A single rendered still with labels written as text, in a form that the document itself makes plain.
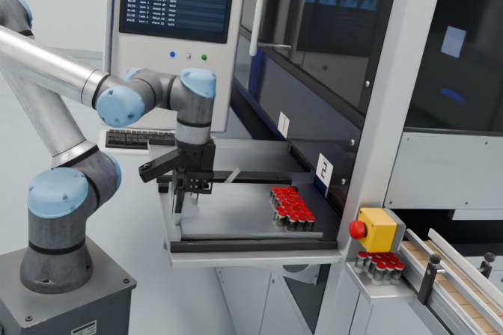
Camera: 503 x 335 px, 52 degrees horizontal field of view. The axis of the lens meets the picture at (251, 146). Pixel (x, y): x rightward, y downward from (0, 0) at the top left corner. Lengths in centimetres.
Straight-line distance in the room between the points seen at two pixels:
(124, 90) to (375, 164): 55
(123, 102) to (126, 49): 103
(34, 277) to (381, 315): 83
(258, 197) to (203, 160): 35
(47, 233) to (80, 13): 553
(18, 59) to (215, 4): 105
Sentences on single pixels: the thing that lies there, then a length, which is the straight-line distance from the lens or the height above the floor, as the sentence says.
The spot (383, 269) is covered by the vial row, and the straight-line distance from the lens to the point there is 117.
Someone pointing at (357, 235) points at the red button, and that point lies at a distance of 112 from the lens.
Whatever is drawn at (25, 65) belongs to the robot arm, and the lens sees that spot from 105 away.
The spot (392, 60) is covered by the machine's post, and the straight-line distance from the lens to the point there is 109.
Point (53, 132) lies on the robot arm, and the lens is 122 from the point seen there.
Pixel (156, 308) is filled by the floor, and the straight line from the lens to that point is 240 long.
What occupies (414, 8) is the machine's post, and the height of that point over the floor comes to 146.
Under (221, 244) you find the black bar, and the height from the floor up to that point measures 90.
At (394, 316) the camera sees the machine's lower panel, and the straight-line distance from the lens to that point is 143.
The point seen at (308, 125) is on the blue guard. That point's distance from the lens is 145.
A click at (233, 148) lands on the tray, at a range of 175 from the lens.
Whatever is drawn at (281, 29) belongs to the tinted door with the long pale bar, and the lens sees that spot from 176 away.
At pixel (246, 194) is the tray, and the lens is 144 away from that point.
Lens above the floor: 152
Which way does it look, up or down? 21 degrees down
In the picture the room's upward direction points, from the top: 9 degrees clockwise
